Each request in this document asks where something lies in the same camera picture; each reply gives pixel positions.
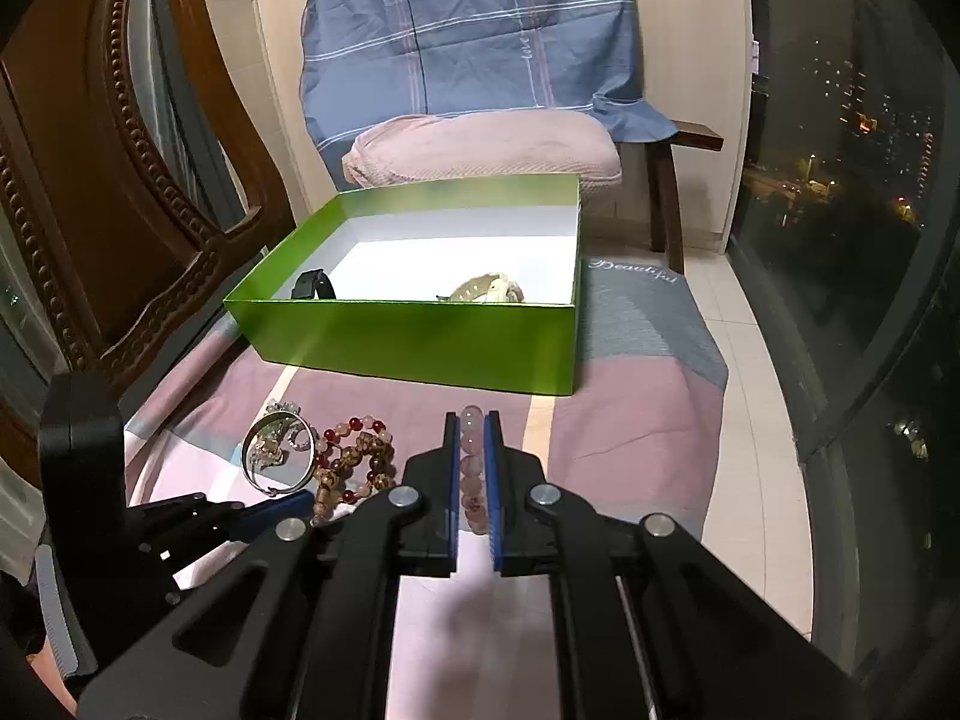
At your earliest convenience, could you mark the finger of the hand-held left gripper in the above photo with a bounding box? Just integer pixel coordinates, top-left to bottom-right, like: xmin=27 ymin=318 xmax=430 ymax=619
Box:
xmin=126 ymin=493 xmax=246 ymax=538
xmin=152 ymin=492 xmax=317 ymax=591

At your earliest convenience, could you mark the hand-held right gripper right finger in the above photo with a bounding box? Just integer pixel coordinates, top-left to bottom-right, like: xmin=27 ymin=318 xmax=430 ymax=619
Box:
xmin=484 ymin=411 xmax=893 ymax=720

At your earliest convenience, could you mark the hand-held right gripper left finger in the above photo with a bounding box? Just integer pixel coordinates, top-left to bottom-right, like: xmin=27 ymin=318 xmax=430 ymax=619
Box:
xmin=75 ymin=411 xmax=460 ymax=720

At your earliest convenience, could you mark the brown speckled bead bracelet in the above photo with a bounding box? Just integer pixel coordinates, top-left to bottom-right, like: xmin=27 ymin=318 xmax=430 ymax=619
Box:
xmin=312 ymin=438 xmax=396 ymax=527

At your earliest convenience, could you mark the silver bangle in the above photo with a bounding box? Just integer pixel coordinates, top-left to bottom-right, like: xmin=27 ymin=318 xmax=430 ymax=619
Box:
xmin=241 ymin=412 xmax=317 ymax=498

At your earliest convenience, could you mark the red and pink bead bracelet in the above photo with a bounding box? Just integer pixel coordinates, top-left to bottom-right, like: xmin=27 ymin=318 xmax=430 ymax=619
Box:
xmin=313 ymin=412 xmax=395 ymax=467

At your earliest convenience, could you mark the green cardboard box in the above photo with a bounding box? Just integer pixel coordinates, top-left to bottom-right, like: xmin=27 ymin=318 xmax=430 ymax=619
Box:
xmin=223 ymin=172 xmax=584 ymax=397

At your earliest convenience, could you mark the pink and grey striped sheet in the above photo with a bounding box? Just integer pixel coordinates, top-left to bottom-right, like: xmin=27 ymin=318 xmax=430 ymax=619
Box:
xmin=124 ymin=255 xmax=730 ymax=720

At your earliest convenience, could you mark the beige wrist watch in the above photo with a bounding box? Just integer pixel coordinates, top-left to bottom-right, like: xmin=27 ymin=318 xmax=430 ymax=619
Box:
xmin=436 ymin=274 xmax=526 ymax=305

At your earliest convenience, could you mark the black wrist watch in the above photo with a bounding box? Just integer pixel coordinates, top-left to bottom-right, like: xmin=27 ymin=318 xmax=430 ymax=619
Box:
xmin=291 ymin=268 xmax=337 ymax=302

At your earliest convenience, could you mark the carved wooden chair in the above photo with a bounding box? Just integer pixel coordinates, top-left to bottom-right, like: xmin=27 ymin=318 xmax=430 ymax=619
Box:
xmin=0 ymin=0 xmax=298 ymax=392

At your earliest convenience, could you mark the pink cushion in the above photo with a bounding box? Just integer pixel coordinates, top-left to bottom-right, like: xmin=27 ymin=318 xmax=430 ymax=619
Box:
xmin=342 ymin=112 xmax=623 ymax=197

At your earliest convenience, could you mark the dark wooden armchair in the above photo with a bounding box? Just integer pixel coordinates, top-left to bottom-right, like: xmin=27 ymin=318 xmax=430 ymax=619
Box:
xmin=643 ymin=120 xmax=725 ymax=275

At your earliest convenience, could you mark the blue plaid cloth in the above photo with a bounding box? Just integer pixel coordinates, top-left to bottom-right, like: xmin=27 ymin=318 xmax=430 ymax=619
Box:
xmin=299 ymin=0 xmax=680 ymax=185

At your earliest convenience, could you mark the dark glass window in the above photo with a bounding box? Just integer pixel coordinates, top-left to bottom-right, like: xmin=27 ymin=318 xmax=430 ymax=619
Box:
xmin=724 ymin=0 xmax=960 ymax=691

